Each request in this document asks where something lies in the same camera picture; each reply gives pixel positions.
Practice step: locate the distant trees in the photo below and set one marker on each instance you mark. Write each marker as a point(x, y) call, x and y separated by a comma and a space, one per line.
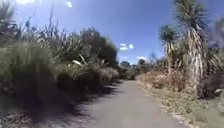
point(133, 68)

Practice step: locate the dark green tree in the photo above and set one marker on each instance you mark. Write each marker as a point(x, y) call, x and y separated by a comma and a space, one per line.
point(98, 46)

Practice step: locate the grey paved path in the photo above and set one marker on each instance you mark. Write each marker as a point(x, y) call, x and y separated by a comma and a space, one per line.
point(128, 110)

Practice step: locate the dry brown shrubs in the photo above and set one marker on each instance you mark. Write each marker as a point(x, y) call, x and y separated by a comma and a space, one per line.
point(163, 79)

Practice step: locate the small cabbage tree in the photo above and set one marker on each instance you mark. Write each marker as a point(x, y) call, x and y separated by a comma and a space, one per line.
point(169, 43)

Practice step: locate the tall flax bushes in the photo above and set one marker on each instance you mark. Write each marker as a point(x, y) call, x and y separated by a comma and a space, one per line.
point(43, 66)

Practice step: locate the tall cabbage tree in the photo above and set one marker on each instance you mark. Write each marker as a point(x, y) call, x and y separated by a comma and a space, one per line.
point(195, 50)

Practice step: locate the dry grass verge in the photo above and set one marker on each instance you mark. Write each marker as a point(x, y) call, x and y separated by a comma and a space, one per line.
point(186, 105)

